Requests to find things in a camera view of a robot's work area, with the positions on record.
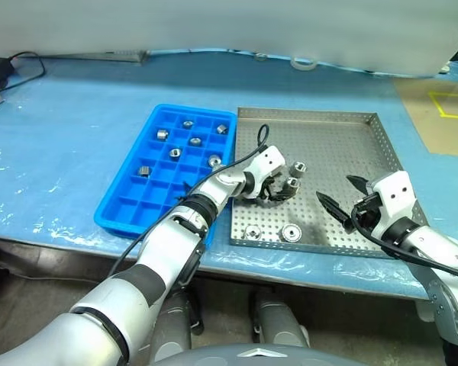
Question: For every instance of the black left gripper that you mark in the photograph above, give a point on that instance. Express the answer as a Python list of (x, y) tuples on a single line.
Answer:
[(268, 187)]

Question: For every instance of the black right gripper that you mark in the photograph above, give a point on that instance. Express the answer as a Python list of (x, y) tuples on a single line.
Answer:
[(366, 213)]

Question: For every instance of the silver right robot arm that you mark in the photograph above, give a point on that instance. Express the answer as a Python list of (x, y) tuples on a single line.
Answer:
[(435, 244)]

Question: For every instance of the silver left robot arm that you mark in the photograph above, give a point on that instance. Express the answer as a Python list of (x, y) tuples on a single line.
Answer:
[(137, 289)]

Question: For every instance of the perforated steel tray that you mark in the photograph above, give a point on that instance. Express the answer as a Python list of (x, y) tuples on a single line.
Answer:
[(328, 152)]

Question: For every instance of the blue compartment tray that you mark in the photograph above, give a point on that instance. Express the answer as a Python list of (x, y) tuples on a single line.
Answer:
[(145, 206)]

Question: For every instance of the brown cardboard sheet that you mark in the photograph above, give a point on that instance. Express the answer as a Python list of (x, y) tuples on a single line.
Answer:
[(423, 126)]

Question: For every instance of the clear tape roll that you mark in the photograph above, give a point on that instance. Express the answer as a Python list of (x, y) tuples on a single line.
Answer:
[(294, 65)]

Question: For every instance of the grey rounded housing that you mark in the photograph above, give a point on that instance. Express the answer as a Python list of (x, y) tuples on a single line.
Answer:
[(171, 328), (278, 324)]

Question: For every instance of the grey chest plate with emblem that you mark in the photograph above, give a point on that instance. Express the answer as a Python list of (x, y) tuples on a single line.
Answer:
[(252, 357)]

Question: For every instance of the blue plastic table cover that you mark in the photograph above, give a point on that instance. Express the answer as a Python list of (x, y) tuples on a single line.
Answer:
[(80, 145)]

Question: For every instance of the grey metal bar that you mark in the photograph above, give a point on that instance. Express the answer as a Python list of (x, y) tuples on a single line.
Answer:
[(99, 56)]

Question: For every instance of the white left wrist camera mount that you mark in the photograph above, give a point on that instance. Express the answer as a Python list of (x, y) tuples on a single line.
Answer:
[(269, 160)]

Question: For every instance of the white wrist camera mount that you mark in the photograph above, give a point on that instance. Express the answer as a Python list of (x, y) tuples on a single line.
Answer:
[(397, 190), (269, 160)]

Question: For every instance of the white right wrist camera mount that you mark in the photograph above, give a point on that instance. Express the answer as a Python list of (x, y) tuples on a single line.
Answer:
[(397, 190)]

